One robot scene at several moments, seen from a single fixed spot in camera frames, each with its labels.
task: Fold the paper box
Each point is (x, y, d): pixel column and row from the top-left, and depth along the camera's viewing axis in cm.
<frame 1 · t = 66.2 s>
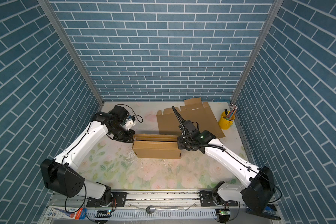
left hand: (133, 140, 78), fingers closed
right hand: (177, 141, 79), fingers open
left flat cardboard box: (158, 146, 79), point 16 cm above the table
right flat cardboard box: (168, 122, 111), on the table
yellow pen cup: (226, 122, 99), point 10 cm above the table
pens in cup: (230, 114, 99), point 14 cm above the table

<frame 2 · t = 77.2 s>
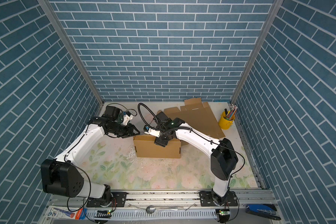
left hand: (137, 132, 81), fingers open
right hand: (157, 136, 83), fingers open
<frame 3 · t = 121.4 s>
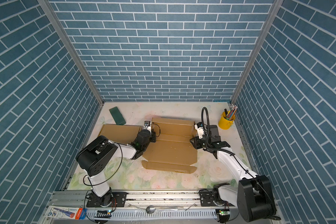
left hand: (153, 129, 96), fingers closed
right hand: (192, 138, 86), fingers open
right flat cardboard box: (175, 149, 95), on the table
green rectangular sponge block: (117, 116, 112), on the table
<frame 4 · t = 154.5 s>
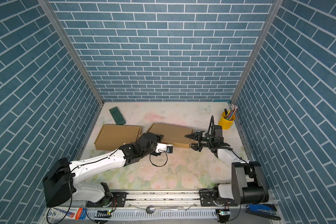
left hand: (161, 138, 81), fingers open
right hand: (184, 137, 81), fingers open
right flat cardboard box: (173, 135, 82), point 18 cm above the table
